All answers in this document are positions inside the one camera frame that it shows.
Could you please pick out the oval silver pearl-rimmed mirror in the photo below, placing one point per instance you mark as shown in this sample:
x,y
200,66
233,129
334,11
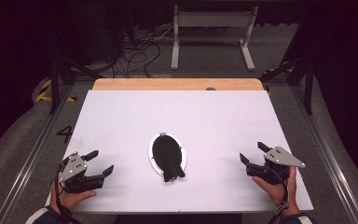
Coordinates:
x,y
167,155

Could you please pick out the white metal stand frame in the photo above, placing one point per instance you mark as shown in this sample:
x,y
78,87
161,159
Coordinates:
x,y
211,19

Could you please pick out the grey round table grommet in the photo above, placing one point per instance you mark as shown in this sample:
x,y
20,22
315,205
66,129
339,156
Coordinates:
x,y
210,89

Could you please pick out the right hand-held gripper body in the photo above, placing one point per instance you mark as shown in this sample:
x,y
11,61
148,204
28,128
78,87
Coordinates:
x,y
279,157

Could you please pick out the grey metal floor rail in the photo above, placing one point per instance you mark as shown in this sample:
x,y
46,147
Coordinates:
x,y
332,168
31,161

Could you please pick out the black tripod stand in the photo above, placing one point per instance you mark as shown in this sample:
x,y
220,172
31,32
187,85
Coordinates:
x,y
308,90
54,87

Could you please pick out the white table sheet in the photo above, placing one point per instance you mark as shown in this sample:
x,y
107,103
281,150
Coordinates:
x,y
199,118

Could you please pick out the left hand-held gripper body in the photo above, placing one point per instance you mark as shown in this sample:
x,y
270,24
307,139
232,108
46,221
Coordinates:
x,y
74,169

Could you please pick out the yellow black floor tape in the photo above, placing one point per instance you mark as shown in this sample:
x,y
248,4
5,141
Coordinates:
x,y
45,99

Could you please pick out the person's left hand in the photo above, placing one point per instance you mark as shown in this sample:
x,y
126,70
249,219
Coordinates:
x,y
71,199

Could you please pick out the person's right hand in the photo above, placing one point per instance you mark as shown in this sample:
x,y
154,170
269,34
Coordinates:
x,y
275,193

